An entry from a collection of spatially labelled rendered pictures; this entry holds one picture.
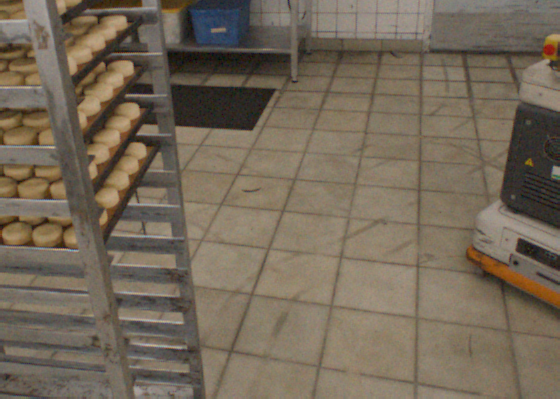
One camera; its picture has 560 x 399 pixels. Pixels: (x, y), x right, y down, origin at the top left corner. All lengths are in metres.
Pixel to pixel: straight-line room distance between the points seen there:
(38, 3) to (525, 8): 4.41
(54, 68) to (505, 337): 1.84
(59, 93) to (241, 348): 1.48
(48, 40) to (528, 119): 1.74
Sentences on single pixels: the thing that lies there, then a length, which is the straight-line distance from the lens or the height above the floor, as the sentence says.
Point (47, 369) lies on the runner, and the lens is 1.18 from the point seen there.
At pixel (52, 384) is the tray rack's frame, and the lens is 1.93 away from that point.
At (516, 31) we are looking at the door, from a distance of 4.97.
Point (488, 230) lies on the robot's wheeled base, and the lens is 2.36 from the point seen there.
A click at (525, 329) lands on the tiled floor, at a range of 2.34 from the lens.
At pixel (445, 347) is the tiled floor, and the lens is 2.19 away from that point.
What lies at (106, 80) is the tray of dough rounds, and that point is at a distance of 1.12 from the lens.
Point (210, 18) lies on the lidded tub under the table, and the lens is 4.41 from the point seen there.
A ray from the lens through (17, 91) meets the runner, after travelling 0.86.
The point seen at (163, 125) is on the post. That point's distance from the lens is 1.28.
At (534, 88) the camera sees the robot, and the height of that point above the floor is 0.76.
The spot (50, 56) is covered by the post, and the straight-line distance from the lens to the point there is 0.78.
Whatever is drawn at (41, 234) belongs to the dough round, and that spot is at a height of 0.97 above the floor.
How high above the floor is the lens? 1.51
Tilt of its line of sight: 29 degrees down
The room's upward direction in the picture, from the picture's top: 5 degrees counter-clockwise
